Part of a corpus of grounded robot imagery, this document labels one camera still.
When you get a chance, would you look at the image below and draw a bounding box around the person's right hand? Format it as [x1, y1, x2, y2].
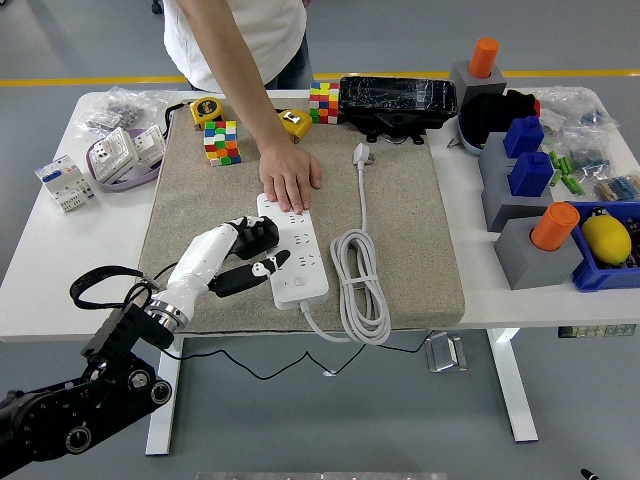
[258, 142, 324, 216]

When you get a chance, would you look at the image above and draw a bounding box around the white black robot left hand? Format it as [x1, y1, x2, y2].
[160, 215, 292, 321]

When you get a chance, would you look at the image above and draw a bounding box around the black power adapter plug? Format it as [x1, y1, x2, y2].
[233, 217, 281, 261]

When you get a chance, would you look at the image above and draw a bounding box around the colourful scrambled puzzle cube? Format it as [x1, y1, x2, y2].
[202, 119, 242, 169]

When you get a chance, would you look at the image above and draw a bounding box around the colourful cube with yellow cross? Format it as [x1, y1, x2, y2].
[308, 81, 341, 125]

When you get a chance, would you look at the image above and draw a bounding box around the white power strip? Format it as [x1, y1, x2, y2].
[256, 192, 331, 311]

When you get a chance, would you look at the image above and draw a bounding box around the yellow tape measure black label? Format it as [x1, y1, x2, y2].
[163, 96, 225, 130]

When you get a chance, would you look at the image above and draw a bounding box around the black plastic-wrapped box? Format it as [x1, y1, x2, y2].
[337, 74, 459, 147]

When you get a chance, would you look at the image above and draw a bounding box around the yellow tape measure silver clip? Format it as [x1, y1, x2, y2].
[273, 107, 314, 145]

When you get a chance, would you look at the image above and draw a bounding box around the white table leg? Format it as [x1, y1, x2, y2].
[487, 327, 540, 444]
[144, 337, 185, 457]

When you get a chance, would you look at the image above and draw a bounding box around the lilac tray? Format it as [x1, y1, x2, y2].
[83, 127, 166, 194]

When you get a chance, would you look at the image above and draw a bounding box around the grey-brown mat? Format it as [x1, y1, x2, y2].
[137, 96, 466, 337]

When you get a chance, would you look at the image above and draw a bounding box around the person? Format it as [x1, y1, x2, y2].
[162, 0, 314, 94]

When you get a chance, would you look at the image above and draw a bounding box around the table control panel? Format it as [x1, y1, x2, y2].
[557, 324, 636, 340]

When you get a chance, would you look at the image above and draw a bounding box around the white circuit breaker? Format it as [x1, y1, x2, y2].
[33, 154, 97, 214]

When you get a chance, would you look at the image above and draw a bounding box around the clear bag of metal parts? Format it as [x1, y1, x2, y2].
[73, 85, 177, 134]

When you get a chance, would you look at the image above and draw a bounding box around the blue plastic bin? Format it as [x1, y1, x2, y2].
[564, 199, 640, 294]

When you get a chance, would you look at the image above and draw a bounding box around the grey block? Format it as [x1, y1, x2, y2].
[479, 162, 556, 233]
[493, 215, 585, 291]
[477, 132, 521, 174]
[447, 60, 508, 114]

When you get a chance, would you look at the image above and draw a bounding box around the black cloth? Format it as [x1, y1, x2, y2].
[458, 88, 539, 146]

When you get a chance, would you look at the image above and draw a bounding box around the orange cylinder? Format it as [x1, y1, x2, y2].
[467, 37, 500, 79]
[529, 201, 580, 251]

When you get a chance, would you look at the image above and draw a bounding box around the blue block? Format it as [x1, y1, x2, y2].
[502, 115, 545, 159]
[507, 150, 555, 197]

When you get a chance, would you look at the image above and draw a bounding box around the yellow lemon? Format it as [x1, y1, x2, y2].
[580, 213, 632, 265]

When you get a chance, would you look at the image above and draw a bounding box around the clear bag of resistors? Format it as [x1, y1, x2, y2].
[592, 172, 640, 202]

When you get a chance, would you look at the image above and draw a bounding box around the clear bag of blue parts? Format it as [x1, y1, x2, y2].
[537, 85, 619, 131]
[562, 124, 614, 174]

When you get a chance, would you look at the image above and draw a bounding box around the white power strip cable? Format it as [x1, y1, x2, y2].
[298, 142, 392, 345]

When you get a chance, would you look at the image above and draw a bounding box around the thin black adapter cord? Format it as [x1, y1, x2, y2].
[149, 262, 434, 380]

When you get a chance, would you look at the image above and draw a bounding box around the white wall switch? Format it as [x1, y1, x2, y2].
[130, 125, 166, 169]

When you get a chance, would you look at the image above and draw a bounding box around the white wall socket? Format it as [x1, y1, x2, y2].
[88, 127, 137, 182]

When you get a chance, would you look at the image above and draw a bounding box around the silver metal bracket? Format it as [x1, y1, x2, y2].
[423, 333, 469, 374]

